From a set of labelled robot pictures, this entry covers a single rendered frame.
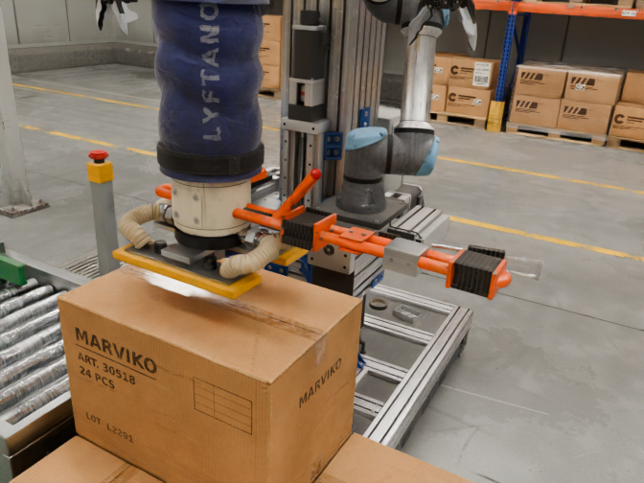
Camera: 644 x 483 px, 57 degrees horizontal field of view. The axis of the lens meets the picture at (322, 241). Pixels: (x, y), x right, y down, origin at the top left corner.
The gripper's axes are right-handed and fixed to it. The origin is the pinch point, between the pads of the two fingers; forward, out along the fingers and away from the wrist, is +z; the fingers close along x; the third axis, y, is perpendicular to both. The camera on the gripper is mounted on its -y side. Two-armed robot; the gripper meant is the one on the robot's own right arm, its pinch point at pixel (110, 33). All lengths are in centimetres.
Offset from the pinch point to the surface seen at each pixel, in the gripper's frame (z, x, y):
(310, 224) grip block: 27, -93, -11
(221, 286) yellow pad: 40, -83, -25
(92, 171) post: 52, 36, 8
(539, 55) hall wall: 65, 221, 783
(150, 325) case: 53, -68, -33
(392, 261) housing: 30, -111, -7
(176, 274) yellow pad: 41, -72, -28
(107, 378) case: 70, -57, -38
